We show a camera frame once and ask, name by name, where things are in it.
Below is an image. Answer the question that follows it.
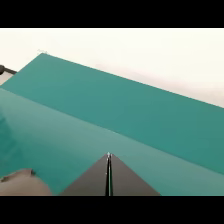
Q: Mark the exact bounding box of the grey garment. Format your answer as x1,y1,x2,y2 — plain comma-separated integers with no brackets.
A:
0,168,53,197

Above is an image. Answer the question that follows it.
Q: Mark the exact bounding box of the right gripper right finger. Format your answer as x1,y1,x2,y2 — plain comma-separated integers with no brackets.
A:
108,152,161,197

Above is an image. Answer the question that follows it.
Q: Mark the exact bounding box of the black cable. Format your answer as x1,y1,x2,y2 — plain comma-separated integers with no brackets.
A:
0,64,18,76

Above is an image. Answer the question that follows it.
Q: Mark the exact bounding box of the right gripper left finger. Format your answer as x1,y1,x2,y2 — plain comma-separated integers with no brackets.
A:
59,152,110,197

